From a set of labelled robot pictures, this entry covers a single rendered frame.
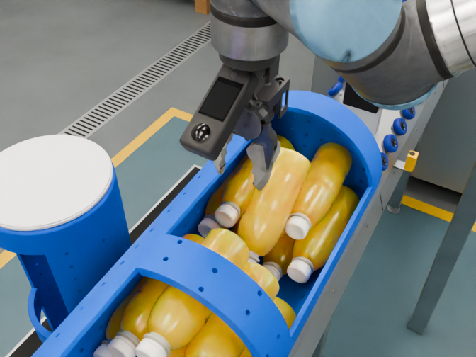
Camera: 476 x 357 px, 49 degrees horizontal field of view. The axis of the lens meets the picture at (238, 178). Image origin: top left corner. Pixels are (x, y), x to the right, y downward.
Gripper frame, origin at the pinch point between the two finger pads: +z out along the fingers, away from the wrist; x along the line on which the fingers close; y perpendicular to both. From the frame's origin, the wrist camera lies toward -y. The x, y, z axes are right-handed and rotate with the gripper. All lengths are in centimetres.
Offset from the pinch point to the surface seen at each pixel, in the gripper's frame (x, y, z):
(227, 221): 4.2, 4.0, 15.4
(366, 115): -2, 62, 28
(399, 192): -9, 130, 112
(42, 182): 45, 0, 23
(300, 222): -7.2, 8.6, 13.6
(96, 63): 194, 162, 129
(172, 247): 2.7, -12.6, 3.6
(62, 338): 7.1, -29.2, 5.6
